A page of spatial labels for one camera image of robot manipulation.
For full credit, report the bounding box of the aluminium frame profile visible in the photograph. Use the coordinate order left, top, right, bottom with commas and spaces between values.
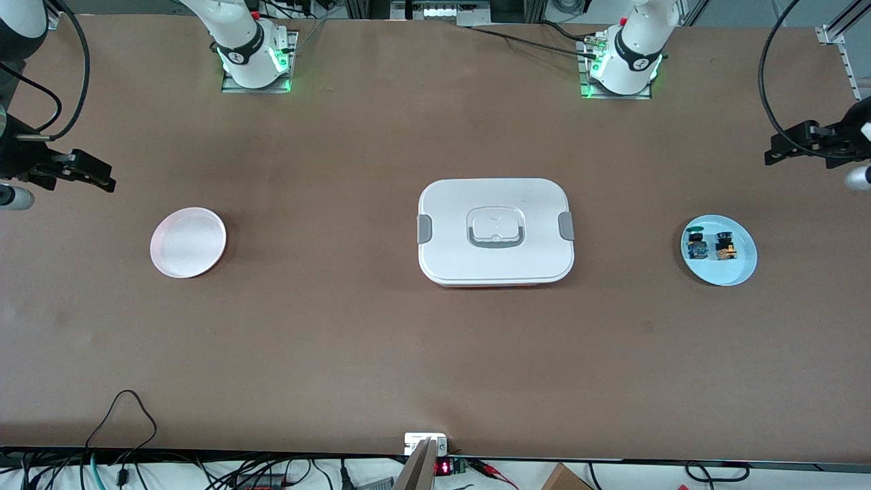
815, 0, 871, 103

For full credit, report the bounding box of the pink round plate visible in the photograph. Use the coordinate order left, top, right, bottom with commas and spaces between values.
150, 207, 228, 279

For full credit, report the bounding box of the black looped cable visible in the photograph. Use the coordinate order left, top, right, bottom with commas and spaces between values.
85, 389, 159, 490

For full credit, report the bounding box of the black cable to arm base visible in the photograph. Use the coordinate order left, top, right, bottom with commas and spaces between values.
468, 19, 601, 61

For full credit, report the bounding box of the black coiled cable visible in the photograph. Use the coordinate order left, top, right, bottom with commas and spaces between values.
683, 461, 751, 490

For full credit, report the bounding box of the light blue round plate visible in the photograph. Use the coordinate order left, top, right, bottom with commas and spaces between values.
680, 214, 758, 287

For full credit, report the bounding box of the white lidded box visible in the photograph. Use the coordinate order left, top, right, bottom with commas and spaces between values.
416, 178, 576, 289

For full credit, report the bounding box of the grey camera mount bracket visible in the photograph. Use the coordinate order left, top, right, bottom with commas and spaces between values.
395, 433, 450, 490

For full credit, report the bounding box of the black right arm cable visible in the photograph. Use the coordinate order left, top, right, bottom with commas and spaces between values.
0, 0, 91, 141

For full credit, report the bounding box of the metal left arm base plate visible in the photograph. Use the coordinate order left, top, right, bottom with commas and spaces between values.
578, 37, 653, 101

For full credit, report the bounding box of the brown cardboard box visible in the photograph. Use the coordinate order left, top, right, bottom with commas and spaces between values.
541, 463, 594, 490

